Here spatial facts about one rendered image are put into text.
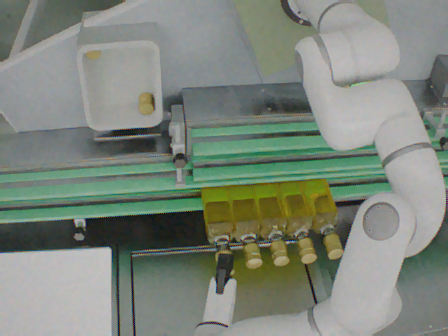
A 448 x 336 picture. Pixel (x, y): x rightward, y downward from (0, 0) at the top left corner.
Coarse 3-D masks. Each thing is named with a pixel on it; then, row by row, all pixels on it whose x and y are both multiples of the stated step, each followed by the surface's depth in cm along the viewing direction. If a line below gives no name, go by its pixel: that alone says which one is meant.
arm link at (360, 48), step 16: (320, 16) 92; (336, 16) 89; (352, 16) 86; (368, 16) 85; (320, 32) 93; (336, 32) 83; (352, 32) 82; (368, 32) 82; (384, 32) 82; (336, 48) 81; (352, 48) 81; (368, 48) 81; (384, 48) 81; (336, 64) 81; (352, 64) 81; (368, 64) 82; (384, 64) 82; (336, 80) 83; (352, 80) 84; (368, 80) 85
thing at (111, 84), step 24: (96, 48) 105; (120, 48) 106; (144, 48) 115; (96, 72) 117; (120, 72) 118; (144, 72) 119; (96, 96) 122; (120, 96) 123; (96, 120) 120; (120, 120) 121; (144, 120) 121
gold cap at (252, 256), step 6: (246, 246) 110; (252, 246) 110; (258, 246) 111; (246, 252) 109; (252, 252) 109; (258, 252) 109; (246, 258) 108; (252, 258) 107; (258, 258) 108; (246, 264) 108; (252, 264) 108; (258, 264) 109
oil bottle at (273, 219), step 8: (256, 184) 121; (264, 184) 121; (272, 184) 121; (256, 192) 120; (264, 192) 120; (272, 192) 120; (256, 200) 119; (264, 200) 118; (272, 200) 118; (280, 200) 118; (264, 208) 116; (272, 208) 116; (280, 208) 116; (264, 216) 114; (272, 216) 114; (280, 216) 114; (264, 224) 113; (272, 224) 113; (280, 224) 113; (264, 232) 114; (272, 232) 113; (280, 232) 113
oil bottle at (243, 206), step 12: (228, 192) 120; (240, 192) 119; (252, 192) 120; (240, 204) 117; (252, 204) 117; (240, 216) 114; (252, 216) 114; (240, 228) 112; (252, 228) 112; (240, 240) 114
